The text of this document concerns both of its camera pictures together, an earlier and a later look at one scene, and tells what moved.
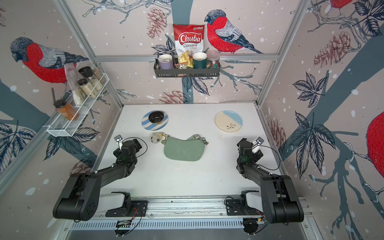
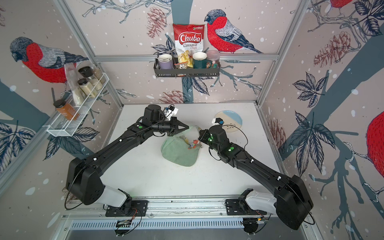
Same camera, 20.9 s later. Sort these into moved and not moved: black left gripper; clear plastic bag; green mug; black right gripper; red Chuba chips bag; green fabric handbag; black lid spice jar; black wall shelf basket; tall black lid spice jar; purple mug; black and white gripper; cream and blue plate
Moved: green fabric handbag; black left gripper; black and white gripper; black right gripper
Not moved: black lid spice jar; clear plastic bag; green mug; cream and blue plate; red Chuba chips bag; black wall shelf basket; tall black lid spice jar; purple mug
